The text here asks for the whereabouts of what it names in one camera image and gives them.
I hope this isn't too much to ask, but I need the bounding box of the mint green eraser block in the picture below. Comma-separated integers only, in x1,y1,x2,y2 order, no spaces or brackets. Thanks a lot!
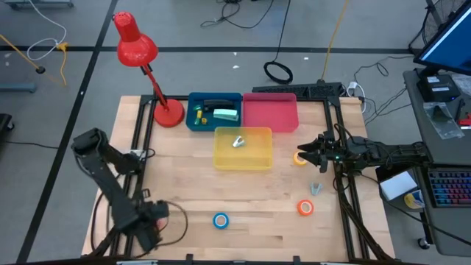
213,107,240,123

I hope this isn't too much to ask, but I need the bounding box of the white cardboard box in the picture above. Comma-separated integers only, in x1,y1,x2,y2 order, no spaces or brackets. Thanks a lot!
379,170,419,202

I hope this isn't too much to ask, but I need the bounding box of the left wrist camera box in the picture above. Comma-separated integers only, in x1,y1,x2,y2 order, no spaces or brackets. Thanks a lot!
138,230,163,255

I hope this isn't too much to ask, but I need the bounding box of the computer monitor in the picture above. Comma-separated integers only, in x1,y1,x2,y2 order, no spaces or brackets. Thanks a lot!
414,0,471,77

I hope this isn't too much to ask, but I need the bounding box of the backlit rainbow keyboard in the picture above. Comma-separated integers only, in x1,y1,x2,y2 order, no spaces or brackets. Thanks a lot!
427,169,471,209

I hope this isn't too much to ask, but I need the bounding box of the black floor fan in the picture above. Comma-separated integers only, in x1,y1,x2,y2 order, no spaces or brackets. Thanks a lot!
408,0,468,56

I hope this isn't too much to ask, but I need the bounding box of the yellow hanging cable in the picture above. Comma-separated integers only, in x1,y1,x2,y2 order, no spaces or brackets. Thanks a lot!
321,0,350,82

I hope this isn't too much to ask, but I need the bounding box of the black mesh cable tray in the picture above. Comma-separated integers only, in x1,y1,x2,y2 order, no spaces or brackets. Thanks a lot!
252,82,344,100

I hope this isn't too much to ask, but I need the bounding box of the grey metal stand foot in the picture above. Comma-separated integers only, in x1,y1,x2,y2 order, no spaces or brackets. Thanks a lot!
0,82,38,93
3,0,74,10

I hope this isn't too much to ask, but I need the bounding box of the black floor cable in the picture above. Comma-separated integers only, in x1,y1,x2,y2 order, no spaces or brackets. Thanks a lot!
200,0,275,30

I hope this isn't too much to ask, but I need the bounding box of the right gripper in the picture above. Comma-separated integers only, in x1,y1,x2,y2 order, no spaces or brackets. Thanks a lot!
297,131,347,166

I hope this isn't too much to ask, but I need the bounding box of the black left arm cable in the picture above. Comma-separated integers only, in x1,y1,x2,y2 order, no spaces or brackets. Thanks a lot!
157,199,189,248

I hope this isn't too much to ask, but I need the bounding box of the clear plastic bag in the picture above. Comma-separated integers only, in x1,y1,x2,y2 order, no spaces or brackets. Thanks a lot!
422,102,466,141

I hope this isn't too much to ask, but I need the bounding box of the black side shelf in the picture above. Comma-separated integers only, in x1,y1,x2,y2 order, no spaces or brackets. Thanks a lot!
375,161,430,218

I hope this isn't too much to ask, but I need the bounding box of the orange tape roll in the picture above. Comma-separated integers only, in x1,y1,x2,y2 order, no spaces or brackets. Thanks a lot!
297,199,315,217

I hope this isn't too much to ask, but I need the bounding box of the black caster wheel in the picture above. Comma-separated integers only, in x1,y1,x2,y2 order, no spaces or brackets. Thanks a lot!
0,113,15,132

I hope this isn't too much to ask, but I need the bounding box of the grey side desk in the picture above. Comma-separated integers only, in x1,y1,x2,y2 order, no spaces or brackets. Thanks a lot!
403,68,471,258

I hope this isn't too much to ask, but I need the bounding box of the yellow translucent plastic bin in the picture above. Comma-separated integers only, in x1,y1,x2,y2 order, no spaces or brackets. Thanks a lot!
212,126,274,172

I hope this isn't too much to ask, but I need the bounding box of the black mini computer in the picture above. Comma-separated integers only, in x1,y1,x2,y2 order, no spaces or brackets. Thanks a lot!
416,74,461,103

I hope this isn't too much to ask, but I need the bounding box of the red desk lamp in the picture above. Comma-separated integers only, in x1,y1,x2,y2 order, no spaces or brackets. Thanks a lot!
112,10,186,129

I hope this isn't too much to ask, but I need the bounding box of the black aluminium table frame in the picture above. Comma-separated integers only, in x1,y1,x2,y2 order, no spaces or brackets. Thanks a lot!
88,93,397,265

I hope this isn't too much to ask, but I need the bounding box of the yellow floor cable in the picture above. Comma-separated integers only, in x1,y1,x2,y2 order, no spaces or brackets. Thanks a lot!
0,33,69,88

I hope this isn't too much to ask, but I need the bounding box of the coiled black cable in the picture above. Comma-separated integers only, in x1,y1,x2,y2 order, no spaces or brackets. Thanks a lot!
263,60,294,85

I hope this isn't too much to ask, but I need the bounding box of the white power adapter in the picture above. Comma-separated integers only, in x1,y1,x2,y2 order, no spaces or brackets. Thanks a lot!
345,80,366,99

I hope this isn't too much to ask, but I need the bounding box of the black hanging cable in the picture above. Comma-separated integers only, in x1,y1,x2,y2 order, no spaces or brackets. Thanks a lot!
274,0,292,63

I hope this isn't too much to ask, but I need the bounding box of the white floor cable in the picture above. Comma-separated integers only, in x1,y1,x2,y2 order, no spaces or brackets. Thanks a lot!
26,0,68,62

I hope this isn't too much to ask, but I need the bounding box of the pink plastic bin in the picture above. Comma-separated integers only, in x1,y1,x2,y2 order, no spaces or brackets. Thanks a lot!
242,92,300,134

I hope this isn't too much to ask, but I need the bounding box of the black stapler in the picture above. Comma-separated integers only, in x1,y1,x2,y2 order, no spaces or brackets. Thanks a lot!
202,99,237,113

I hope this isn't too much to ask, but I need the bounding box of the blue plastic bin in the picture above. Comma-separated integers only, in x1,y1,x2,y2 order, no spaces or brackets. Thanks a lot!
185,91,244,133

